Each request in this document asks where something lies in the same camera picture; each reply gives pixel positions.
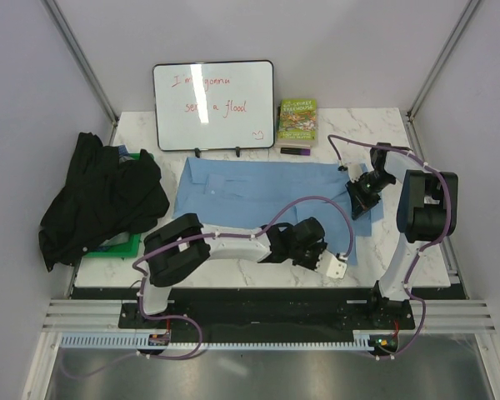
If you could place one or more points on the black long sleeve shirt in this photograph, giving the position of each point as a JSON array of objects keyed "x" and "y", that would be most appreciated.
[{"x": 60, "y": 237}]

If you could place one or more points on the left aluminium frame post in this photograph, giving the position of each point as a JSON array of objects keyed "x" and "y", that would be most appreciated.
[{"x": 74, "y": 47}]

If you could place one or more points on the purple marker pen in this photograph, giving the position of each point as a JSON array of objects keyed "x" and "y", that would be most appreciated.
[{"x": 295, "y": 151}]

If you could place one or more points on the light blue long sleeve shirt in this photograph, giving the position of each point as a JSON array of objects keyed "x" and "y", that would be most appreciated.
[{"x": 249, "y": 195}]

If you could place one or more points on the small whiteboard with stand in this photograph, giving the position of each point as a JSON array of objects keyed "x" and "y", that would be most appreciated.
[{"x": 210, "y": 106}]

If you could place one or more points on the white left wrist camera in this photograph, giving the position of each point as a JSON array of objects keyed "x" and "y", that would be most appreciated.
[{"x": 333, "y": 264}]

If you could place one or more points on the white slotted cable duct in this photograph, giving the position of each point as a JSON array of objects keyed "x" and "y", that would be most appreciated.
[{"x": 151, "y": 341}]

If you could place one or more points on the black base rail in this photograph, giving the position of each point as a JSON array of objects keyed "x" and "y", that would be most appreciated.
[{"x": 277, "y": 314}]

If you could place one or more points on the green plastic bin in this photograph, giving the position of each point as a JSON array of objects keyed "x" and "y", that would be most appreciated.
[{"x": 116, "y": 246}]

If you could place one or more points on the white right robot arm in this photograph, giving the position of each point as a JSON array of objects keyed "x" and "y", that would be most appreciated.
[{"x": 426, "y": 212}]

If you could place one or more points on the right aluminium frame post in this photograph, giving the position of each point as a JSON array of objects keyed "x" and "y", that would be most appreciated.
[{"x": 452, "y": 41}]

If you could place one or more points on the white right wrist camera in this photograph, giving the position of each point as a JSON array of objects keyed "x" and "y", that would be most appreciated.
[{"x": 351, "y": 172}]

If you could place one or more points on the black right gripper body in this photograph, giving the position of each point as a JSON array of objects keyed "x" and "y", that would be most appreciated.
[{"x": 370, "y": 186}]

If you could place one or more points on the aluminium frame post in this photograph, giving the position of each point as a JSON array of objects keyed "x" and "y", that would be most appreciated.
[
  {"x": 74, "y": 47},
  {"x": 452, "y": 41}
]

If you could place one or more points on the green treehouse book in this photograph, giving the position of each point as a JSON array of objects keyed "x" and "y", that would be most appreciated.
[{"x": 297, "y": 125}]

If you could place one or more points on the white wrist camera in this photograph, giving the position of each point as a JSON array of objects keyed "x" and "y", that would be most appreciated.
[
  {"x": 351, "y": 172},
  {"x": 333, "y": 264}
]

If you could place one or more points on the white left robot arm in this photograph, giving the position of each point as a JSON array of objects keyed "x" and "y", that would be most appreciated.
[{"x": 176, "y": 250}]

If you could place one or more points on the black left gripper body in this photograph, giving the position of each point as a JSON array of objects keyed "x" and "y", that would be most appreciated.
[{"x": 307, "y": 257}]

